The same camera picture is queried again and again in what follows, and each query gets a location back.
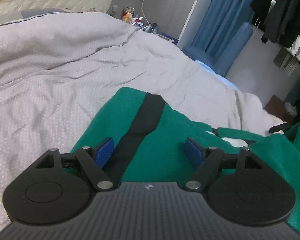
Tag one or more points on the blue covered chair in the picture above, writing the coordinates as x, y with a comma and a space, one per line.
223, 62

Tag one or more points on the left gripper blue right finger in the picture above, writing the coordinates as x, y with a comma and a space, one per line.
206, 162

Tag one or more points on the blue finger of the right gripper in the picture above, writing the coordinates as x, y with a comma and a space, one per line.
284, 127

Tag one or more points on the orange bottle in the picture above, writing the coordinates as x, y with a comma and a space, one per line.
126, 17

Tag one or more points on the black hanging jacket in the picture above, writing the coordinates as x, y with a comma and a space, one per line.
280, 18

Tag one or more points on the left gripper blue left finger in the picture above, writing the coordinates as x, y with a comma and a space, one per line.
91, 163

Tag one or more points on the blue curtain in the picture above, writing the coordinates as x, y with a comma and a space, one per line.
220, 23

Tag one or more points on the grey wardrobe cabinet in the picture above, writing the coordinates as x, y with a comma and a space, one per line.
180, 19

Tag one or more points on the dark brown box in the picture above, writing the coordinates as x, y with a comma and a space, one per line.
276, 107

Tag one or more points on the blue tray on nightstand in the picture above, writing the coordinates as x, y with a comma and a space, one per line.
168, 38

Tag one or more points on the green hoodie sweatshirt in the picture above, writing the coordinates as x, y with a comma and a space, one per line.
142, 138

